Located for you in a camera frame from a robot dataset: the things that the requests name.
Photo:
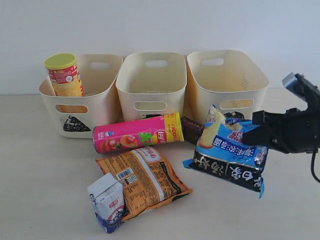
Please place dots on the purple small box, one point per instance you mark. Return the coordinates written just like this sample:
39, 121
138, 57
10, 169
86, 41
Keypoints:
191, 130

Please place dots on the orange noodle packet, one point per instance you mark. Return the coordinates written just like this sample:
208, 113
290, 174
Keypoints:
148, 179

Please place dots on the blue black noodle packet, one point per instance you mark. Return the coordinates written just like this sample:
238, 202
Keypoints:
220, 152

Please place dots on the white blue milk carton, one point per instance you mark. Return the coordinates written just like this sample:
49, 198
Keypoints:
108, 202

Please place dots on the cream bin circle mark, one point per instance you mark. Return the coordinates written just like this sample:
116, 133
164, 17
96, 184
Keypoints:
228, 79

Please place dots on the cream bin square mark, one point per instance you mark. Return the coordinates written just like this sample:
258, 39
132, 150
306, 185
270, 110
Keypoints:
152, 83

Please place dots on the pink Lays chips can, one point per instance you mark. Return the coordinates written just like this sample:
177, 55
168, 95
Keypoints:
139, 133

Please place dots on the cream bin triangle mark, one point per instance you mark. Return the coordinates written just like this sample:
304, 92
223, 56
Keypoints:
77, 116

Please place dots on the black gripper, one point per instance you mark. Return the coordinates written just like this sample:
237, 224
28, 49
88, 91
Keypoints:
295, 131

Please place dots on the yellow chips can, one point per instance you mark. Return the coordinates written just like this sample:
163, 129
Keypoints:
64, 75

